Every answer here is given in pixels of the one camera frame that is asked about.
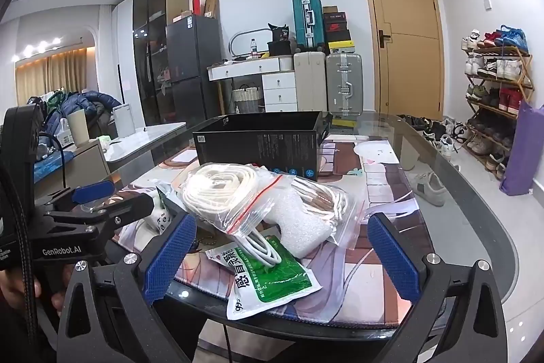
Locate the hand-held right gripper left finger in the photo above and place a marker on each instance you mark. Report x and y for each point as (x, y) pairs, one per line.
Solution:
(170, 256)

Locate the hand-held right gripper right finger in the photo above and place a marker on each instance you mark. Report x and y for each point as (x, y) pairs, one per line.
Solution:
(393, 261)

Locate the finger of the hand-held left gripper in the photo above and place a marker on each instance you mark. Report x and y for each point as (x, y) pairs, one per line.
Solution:
(127, 208)
(92, 192)

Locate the small white green packet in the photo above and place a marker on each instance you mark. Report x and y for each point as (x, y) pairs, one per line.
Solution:
(163, 218)

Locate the white foam piece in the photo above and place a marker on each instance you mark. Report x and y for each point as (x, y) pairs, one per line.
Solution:
(297, 231)

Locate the green white medicine packet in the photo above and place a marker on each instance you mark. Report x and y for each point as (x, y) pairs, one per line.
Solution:
(272, 280)

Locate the black cardboard box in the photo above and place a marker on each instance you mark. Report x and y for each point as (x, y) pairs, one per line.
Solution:
(255, 146)

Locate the person's left hand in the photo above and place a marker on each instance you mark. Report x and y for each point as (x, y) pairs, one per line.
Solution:
(15, 295)

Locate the pale tumbler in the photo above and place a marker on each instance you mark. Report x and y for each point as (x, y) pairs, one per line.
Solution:
(78, 129)

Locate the white side table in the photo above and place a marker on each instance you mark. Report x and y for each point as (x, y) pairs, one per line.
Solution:
(144, 137)

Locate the printed desk mat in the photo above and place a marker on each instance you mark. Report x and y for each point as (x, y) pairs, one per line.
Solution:
(382, 184)

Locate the white air purifier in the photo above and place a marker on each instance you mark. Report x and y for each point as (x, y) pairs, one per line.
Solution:
(124, 120)

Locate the white sneaker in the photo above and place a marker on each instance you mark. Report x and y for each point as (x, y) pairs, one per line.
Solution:
(431, 188)

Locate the blue down jacket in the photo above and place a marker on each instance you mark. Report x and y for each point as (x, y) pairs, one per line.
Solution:
(95, 101)

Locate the beige curtains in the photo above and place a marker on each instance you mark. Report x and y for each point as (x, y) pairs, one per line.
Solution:
(46, 74)

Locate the pile of floor shoes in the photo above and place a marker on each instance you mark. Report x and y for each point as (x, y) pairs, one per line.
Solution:
(442, 133)

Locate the dark glass cabinet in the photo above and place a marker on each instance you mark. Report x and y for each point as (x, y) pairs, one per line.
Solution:
(148, 48)

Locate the dark grey fridge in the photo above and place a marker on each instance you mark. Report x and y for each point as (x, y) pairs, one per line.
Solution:
(193, 65)

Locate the wicker basket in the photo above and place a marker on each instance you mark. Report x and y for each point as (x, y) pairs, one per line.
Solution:
(246, 100)

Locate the purple bag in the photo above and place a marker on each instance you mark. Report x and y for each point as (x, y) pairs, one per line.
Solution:
(522, 150)

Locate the silver suitcase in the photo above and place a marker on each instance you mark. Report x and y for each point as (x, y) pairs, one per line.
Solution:
(344, 84)

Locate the white vanity desk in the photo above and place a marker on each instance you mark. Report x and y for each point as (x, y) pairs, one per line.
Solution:
(278, 91)

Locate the rows of assorted shoes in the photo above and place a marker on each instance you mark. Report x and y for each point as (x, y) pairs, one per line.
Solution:
(488, 91)

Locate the beige suitcase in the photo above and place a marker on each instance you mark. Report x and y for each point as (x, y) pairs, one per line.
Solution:
(309, 82)

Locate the water bottle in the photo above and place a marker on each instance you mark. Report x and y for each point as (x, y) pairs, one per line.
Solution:
(254, 48)

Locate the red carton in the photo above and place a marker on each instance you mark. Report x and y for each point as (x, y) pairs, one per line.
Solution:
(197, 5)

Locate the yellow black shoe box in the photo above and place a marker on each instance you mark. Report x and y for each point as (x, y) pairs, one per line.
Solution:
(341, 46)

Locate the wooden shoe rack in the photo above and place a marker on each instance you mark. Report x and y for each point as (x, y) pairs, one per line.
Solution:
(525, 82)

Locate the black bag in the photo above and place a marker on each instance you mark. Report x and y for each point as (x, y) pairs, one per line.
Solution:
(280, 42)

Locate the black red shoe box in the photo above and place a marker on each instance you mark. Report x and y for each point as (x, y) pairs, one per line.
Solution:
(336, 22)

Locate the blue bag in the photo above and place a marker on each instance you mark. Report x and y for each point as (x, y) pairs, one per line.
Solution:
(514, 37)

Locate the teal suitcase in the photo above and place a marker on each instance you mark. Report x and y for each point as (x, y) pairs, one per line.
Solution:
(307, 20)

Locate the wooden door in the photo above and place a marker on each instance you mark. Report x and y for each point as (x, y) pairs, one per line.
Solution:
(408, 5)

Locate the dark shoe box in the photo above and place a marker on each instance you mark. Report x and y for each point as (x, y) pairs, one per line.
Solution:
(332, 9)

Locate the oval metal mirror frame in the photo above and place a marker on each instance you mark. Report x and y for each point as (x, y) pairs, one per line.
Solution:
(244, 32)

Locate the wall light switch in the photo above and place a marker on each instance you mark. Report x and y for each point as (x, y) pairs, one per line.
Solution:
(488, 4)

